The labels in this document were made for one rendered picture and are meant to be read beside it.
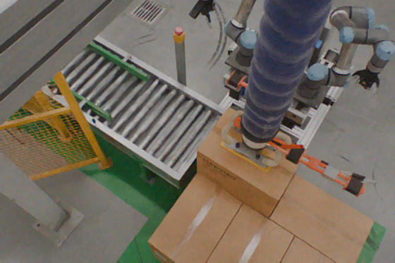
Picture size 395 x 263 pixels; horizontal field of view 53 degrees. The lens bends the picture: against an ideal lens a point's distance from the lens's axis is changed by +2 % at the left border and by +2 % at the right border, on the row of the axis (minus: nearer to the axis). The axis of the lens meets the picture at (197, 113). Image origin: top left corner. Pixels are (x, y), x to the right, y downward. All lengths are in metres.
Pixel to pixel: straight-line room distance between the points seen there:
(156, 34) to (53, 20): 3.99
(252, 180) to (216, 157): 0.27
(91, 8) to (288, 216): 2.59
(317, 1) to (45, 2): 1.10
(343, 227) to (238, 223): 0.71
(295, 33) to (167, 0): 3.35
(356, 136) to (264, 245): 1.58
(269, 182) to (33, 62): 2.21
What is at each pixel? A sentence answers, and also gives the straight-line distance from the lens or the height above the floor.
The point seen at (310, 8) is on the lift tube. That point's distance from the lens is 1.39.
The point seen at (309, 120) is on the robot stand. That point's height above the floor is 0.21.
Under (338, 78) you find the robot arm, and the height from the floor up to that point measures 1.25.
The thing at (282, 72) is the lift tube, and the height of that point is 1.96.
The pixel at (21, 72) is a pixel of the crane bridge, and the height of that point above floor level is 2.99.
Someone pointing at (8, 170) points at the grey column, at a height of 1.14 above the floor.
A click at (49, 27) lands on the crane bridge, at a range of 0.38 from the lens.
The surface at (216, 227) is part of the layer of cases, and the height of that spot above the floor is 0.54.
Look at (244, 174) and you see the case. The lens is 2.51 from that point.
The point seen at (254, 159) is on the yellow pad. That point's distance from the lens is 2.41.
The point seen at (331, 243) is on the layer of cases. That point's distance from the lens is 2.93.
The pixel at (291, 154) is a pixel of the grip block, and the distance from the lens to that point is 2.33.
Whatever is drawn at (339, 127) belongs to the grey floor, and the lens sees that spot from 3.93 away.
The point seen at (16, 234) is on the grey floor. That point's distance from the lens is 3.66.
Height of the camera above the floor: 3.27
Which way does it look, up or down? 60 degrees down
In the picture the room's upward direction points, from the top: straight up
